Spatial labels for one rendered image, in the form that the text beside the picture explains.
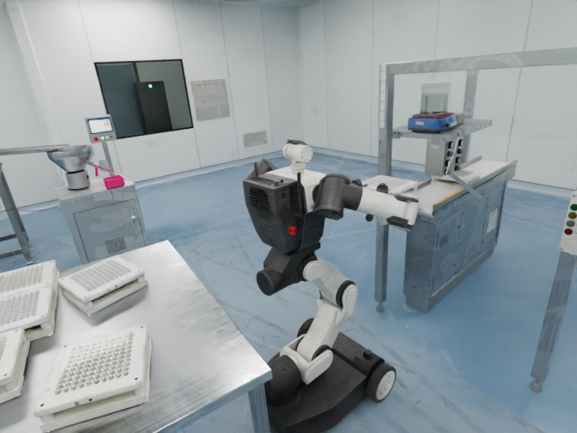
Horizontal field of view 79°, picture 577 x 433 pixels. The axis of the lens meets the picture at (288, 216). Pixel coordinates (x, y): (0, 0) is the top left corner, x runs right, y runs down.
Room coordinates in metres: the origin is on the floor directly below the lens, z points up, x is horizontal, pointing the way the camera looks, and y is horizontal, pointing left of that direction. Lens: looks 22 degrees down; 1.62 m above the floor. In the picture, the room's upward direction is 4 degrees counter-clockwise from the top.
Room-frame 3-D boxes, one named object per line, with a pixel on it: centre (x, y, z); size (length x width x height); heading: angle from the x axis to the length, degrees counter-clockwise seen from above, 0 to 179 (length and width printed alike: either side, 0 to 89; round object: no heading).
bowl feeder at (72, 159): (3.34, 1.93, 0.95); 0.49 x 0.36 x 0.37; 125
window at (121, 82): (6.22, 2.18, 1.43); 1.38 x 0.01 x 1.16; 125
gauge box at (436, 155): (1.95, -0.91, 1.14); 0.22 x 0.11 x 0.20; 130
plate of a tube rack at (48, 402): (0.76, 0.55, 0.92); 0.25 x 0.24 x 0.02; 16
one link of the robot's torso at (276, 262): (1.35, 0.02, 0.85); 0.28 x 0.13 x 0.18; 129
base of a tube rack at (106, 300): (1.25, 0.77, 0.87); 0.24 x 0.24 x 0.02; 49
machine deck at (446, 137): (2.18, -0.97, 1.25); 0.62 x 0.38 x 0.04; 130
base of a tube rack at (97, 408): (0.76, 0.55, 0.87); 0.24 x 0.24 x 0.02; 16
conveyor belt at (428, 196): (2.41, -1.27, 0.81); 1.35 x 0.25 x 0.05; 130
